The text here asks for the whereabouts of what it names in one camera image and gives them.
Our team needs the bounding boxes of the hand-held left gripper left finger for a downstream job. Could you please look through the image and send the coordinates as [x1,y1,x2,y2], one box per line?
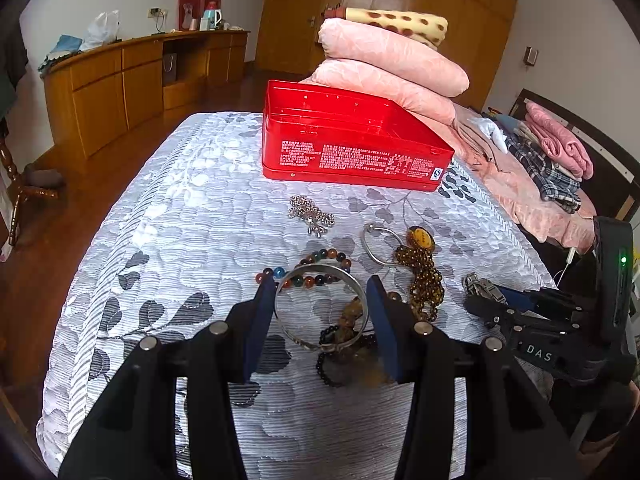
[57,276,279,480]

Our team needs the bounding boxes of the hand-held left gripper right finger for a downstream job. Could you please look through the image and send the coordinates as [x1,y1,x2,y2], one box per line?
[365,275,586,480]

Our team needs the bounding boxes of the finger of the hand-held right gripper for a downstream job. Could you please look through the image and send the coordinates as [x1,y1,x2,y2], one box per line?
[463,294,532,334]
[500,287,588,322]

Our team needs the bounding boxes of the metal watch band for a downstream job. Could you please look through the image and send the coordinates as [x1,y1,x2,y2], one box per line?
[461,272,508,306]

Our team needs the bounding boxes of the black bead bracelet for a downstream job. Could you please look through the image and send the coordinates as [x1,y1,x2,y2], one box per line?
[315,325,381,388]

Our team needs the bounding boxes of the amber bead necklace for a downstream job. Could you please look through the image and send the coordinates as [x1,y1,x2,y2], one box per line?
[395,225,446,323]

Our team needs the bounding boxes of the wide silver bangle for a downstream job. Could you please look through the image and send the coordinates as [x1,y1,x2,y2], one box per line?
[274,263,371,352]

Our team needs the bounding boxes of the red tin box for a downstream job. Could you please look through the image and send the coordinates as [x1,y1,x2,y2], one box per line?
[260,79,456,193]

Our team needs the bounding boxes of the person's right forearm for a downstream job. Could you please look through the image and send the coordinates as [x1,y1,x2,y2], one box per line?
[570,382,640,466]

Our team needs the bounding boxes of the carved wooden pendant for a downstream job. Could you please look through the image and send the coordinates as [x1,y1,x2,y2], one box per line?
[332,297,366,348]

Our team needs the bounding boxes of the thin silver bangle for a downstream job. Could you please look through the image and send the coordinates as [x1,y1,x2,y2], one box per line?
[362,222,408,266]

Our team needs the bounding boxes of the pink bedspread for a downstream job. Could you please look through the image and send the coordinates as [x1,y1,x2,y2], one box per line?
[425,105,596,256]

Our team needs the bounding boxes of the plaid clothing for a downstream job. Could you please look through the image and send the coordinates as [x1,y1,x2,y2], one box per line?
[505,132,583,213]

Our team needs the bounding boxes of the grey leaf-pattern quilt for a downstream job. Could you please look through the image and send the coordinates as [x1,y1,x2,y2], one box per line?
[36,110,558,480]

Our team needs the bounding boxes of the pink folded clothing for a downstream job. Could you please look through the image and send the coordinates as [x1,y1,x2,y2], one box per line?
[525,101,594,179]

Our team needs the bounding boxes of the taupe cloth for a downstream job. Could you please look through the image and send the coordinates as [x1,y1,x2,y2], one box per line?
[452,110,508,161]

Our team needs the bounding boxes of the white cloth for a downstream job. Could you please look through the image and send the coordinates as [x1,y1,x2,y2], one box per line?
[472,116,508,153]

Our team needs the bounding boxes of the pink folded quilt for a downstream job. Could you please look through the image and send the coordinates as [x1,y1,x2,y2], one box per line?
[317,17,471,98]
[307,58,458,126]

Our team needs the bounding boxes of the dark grey slipper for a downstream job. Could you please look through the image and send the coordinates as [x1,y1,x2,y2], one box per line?
[25,162,63,189]

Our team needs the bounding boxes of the wooden coat rack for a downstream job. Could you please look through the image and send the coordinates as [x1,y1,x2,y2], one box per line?
[0,115,61,248]

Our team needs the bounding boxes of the wooden sideboard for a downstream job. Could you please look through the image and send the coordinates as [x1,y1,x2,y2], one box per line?
[42,30,250,161]

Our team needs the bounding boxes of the yellow spotted blanket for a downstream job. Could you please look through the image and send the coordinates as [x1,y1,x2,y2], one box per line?
[345,7,449,51]

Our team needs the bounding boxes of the white plastic bag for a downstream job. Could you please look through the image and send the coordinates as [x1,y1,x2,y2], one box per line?
[80,10,122,52]

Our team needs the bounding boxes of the teal cloth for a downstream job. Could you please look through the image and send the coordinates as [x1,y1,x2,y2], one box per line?
[39,35,83,73]

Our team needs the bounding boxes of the black coat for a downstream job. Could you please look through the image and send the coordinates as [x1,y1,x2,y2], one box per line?
[0,30,29,121]

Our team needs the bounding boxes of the multicoloured bead bracelet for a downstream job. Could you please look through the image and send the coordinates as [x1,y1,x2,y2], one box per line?
[256,247,353,291]

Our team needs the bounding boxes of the dark wooden bed frame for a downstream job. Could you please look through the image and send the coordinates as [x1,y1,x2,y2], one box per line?
[510,88,640,291]

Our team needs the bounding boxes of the silver chain necklace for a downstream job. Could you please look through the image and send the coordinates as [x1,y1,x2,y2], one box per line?
[287,195,336,237]

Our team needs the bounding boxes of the red picture frame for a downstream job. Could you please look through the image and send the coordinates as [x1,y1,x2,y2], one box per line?
[200,0,221,31]
[178,0,202,32]

